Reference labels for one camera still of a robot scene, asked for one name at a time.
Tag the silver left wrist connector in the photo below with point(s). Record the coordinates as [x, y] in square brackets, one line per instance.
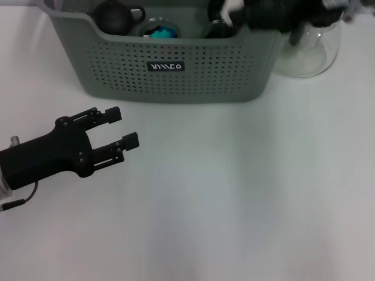
[14, 141]

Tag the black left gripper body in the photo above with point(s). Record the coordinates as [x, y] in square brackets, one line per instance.
[44, 156]

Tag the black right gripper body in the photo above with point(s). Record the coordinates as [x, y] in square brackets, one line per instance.
[272, 13]

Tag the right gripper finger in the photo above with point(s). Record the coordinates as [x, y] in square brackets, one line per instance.
[231, 17]

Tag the glass carafe black lid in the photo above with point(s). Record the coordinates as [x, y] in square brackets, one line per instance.
[310, 55]

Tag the grey-green perforated plastic basket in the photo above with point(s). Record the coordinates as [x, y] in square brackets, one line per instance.
[175, 85]

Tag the dark brown clay teapot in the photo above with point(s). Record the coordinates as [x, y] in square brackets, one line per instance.
[112, 19]

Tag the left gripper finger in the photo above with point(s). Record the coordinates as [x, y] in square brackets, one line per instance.
[131, 141]
[114, 114]

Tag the teal square toy plate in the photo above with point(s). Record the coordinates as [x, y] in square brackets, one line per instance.
[161, 34]

